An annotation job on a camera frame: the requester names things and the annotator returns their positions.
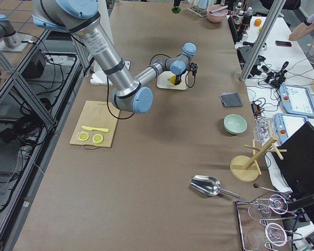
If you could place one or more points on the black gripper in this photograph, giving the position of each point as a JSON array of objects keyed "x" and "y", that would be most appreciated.
[{"x": 178, "y": 78}]

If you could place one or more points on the yellow lemon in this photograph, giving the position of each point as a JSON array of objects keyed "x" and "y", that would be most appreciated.
[{"x": 172, "y": 79}]

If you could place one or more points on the green lime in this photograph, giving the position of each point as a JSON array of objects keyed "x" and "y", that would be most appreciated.
[{"x": 176, "y": 10}]

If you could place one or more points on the white rabbit tray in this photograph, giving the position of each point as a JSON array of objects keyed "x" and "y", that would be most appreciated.
[{"x": 167, "y": 79}]

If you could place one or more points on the black glass tray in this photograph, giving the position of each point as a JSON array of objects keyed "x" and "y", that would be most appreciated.
[{"x": 262, "y": 234}]

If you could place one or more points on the grey folded cloth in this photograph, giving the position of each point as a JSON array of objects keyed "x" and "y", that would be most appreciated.
[{"x": 229, "y": 100}]

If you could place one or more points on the green ceramic bowl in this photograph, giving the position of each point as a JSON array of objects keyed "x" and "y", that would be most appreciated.
[{"x": 235, "y": 124}]

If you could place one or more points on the pink bowl with ice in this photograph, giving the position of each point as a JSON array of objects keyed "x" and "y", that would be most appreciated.
[{"x": 216, "y": 13}]

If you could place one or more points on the blue plastic cup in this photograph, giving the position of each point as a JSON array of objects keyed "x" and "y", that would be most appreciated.
[{"x": 202, "y": 4}]

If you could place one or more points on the wooden cutting board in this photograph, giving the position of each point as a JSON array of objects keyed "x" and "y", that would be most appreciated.
[{"x": 96, "y": 114}]

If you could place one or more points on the lemon slice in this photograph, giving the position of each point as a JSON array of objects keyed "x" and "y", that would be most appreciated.
[
  {"x": 98, "y": 138},
  {"x": 82, "y": 136}
]

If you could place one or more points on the yellow plastic knife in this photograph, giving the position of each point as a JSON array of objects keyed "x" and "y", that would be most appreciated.
[{"x": 95, "y": 129}]

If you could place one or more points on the metal scoop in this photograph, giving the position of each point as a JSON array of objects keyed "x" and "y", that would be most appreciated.
[{"x": 210, "y": 186}]

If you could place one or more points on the wooden mug tree stand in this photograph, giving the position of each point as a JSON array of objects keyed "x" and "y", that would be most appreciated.
[{"x": 245, "y": 168}]

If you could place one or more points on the teach pendant tablet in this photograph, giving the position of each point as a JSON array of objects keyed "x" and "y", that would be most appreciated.
[
  {"x": 297, "y": 100},
  {"x": 286, "y": 125}
]

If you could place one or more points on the black monitor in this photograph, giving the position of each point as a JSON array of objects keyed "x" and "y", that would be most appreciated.
[{"x": 297, "y": 167}]

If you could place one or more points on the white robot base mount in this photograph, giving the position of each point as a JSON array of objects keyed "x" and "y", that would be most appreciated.
[{"x": 99, "y": 77}]

